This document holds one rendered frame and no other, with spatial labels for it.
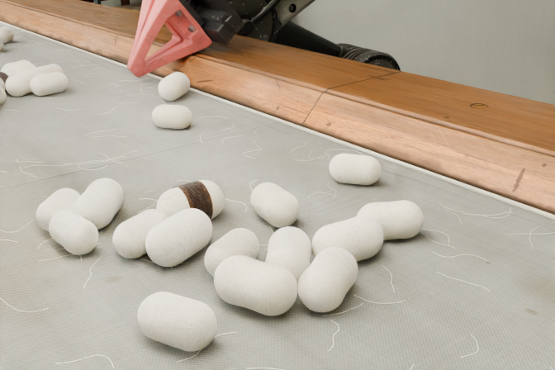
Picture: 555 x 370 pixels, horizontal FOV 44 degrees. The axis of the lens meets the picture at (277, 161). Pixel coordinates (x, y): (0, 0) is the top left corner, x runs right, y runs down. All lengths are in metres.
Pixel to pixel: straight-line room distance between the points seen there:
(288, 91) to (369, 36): 2.49
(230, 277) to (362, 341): 0.06
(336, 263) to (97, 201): 0.14
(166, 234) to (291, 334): 0.08
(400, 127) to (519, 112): 0.08
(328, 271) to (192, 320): 0.06
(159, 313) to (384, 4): 2.74
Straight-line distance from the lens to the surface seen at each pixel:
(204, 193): 0.37
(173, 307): 0.27
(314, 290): 0.28
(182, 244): 0.33
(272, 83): 0.58
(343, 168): 0.41
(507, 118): 0.48
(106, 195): 0.38
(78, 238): 0.35
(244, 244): 0.32
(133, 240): 0.34
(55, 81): 0.67
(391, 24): 2.96
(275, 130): 0.52
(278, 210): 0.36
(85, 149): 0.51
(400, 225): 0.35
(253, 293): 0.28
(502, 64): 2.69
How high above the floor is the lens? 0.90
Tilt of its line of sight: 21 degrees down
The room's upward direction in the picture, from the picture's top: 2 degrees counter-clockwise
